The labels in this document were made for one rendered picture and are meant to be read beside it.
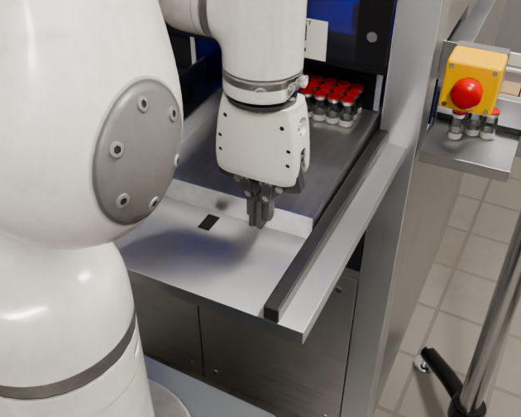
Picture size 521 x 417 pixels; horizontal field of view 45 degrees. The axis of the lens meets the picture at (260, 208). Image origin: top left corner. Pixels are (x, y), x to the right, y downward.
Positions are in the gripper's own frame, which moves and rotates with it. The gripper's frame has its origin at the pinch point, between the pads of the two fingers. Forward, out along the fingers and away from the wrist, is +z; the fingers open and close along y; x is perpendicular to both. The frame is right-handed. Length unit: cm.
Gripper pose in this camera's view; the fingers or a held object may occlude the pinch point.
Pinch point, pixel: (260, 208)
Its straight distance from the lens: 75.6
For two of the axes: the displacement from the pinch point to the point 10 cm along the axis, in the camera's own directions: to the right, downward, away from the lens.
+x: -4.4, 5.3, -7.2
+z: -0.1, 8.0, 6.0
